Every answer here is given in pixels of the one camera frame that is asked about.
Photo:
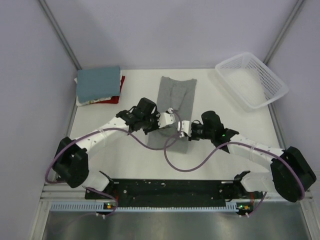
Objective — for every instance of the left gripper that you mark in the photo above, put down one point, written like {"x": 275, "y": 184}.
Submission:
{"x": 156, "y": 116}

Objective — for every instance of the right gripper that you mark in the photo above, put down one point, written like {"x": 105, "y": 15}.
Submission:
{"x": 192, "y": 137}

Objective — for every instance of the grey t-shirt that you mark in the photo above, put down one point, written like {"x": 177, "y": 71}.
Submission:
{"x": 178, "y": 95}

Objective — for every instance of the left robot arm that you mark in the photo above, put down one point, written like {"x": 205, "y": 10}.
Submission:
{"x": 71, "y": 161}

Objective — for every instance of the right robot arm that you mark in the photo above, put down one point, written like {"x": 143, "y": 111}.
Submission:
{"x": 287, "y": 171}

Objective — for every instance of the folded red t-shirt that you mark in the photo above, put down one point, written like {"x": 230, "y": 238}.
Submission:
{"x": 113, "y": 99}

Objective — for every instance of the folded blue t-shirt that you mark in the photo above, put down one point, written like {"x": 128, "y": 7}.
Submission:
{"x": 108, "y": 79}

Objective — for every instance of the white plastic basket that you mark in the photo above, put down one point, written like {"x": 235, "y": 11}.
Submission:
{"x": 250, "y": 82}

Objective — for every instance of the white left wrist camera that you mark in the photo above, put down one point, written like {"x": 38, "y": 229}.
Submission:
{"x": 166, "y": 118}

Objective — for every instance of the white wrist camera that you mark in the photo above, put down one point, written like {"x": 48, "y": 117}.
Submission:
{"x": 166, "y": 118}
{"x": 184, "y": 128}

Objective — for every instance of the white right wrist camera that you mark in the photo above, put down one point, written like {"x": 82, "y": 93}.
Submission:
{"x": 184, "y": 128}

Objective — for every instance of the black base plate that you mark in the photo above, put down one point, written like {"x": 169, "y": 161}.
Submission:
{"x": 160, "y": 193}

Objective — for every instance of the left corner aluminium post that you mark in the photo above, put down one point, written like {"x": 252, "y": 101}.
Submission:
{"x": 59, "y": 33}

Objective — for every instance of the corner aluminium post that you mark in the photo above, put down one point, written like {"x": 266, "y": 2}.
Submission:
{"x": 59, "y": 33}
{"x": 294, "y": 13}

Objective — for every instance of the right corner aluminium post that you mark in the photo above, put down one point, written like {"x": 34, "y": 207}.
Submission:
{"x": 294, "y": 13}

